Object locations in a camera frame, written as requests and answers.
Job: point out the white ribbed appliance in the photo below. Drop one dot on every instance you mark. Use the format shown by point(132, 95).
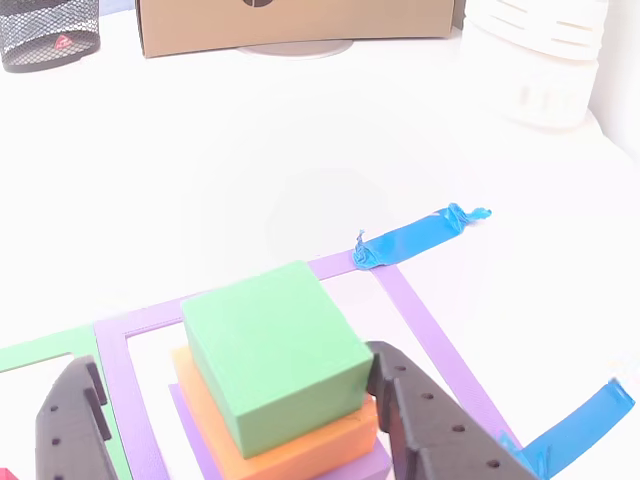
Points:
point(540, 60)

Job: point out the purple square frame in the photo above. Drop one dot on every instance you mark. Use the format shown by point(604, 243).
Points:
point(430, 330)

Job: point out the blue tape strip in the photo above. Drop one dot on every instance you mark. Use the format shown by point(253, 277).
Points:
point(410, 240)
point(575, 425)

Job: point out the brown cardboard box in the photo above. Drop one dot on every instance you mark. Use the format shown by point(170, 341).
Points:
point(300, 25)

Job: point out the purple square block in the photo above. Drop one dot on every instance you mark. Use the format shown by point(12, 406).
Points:
point(190, 430)

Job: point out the orange square block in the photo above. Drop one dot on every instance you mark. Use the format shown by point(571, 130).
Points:
point(310, 455)

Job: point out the black mesh bin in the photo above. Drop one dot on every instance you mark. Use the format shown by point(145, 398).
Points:
point(30, 30)

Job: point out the green cube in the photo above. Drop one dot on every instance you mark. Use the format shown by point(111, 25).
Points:
point(275, 340)

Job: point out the green square frame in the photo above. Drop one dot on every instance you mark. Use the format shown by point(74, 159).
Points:
point(40, 347)

